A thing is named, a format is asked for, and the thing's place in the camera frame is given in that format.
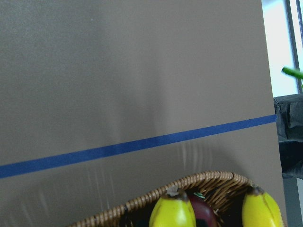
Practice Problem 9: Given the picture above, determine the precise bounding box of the yellow banana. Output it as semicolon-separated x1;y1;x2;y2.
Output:
241;186;284;227
149;186;196;227

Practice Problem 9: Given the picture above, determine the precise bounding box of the wicker fruit basket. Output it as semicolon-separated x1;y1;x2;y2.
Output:
71;171;253;227

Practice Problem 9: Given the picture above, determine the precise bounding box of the brown paper table cover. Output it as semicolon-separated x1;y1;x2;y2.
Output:
0;0;286;227

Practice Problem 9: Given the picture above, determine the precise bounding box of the red yellow mango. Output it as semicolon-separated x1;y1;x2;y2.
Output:
188;192;218;227

